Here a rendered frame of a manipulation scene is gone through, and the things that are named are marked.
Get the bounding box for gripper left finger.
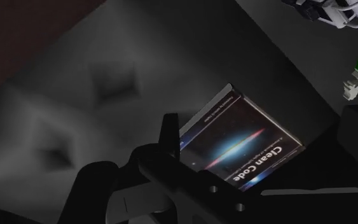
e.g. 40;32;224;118
57;113;182;224

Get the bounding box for dark galaxy cover book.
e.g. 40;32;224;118
178;83;306;192

